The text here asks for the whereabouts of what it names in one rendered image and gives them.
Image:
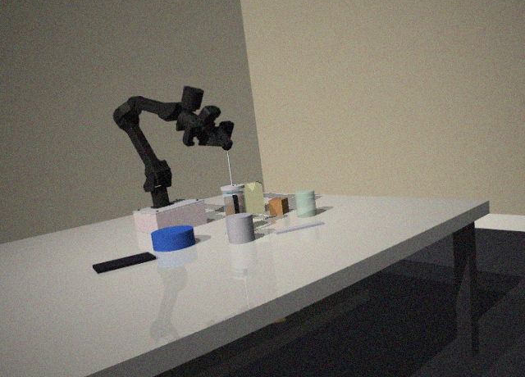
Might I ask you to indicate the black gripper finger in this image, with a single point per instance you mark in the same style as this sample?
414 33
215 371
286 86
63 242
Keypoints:
222 135
207 138

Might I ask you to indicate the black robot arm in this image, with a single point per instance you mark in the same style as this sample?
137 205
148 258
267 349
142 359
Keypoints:
157 172

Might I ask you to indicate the blue cylinder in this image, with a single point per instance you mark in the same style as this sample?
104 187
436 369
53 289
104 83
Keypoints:
173 238

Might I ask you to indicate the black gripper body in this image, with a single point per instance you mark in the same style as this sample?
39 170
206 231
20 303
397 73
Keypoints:
193 130

